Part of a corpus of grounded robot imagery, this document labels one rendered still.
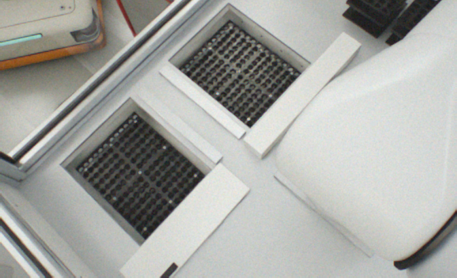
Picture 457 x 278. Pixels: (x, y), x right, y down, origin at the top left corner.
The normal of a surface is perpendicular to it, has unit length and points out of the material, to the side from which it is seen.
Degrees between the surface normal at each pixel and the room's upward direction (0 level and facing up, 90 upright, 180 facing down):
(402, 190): 22
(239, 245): 0
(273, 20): 0
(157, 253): 0
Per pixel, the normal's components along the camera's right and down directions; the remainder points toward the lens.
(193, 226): -0.06, -0.35
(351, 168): -0.40, 0.07
